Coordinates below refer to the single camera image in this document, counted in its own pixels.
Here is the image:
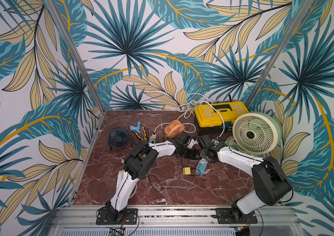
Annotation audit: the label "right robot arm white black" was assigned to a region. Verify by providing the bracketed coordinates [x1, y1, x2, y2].
[198, 135, 293, 219]

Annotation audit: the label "yellow black pliers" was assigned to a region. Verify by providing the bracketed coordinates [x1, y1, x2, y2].
[133, 126, 148, 142]

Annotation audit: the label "teal power strip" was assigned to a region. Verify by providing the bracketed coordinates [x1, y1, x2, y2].
[195, 158, 208, 175]
[149, 133, 156, 144]

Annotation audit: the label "white power cable bundle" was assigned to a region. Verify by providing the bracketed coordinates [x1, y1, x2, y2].
[153, 93, 226, 142]

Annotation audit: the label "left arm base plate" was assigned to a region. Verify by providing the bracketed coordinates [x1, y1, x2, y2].
[95, 207, 138, 225]

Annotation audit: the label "large green white fan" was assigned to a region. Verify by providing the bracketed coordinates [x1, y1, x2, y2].
[232, 112, 282, 154]

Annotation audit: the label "yellow plastic toolbox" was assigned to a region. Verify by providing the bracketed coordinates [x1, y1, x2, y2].
[194, 101, 249, 136]

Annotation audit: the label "green round fan base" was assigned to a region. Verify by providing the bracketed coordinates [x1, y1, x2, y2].
[225, 136, 238, 148]

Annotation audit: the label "navy blue desk fan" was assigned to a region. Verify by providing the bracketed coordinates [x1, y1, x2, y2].
[108, 127, 130, 150]

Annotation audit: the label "yellow plug adapter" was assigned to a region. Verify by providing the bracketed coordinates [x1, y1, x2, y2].
[182, 167, 191, 176]

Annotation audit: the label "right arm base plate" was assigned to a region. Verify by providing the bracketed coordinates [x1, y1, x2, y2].
[212, 208, 258, 225]

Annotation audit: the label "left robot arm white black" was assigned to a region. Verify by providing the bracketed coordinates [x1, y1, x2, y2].
[105, 131, 197, 221]

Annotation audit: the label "aluminium front rail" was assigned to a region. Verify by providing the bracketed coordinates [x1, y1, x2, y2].
[48, 205, 305, 236]

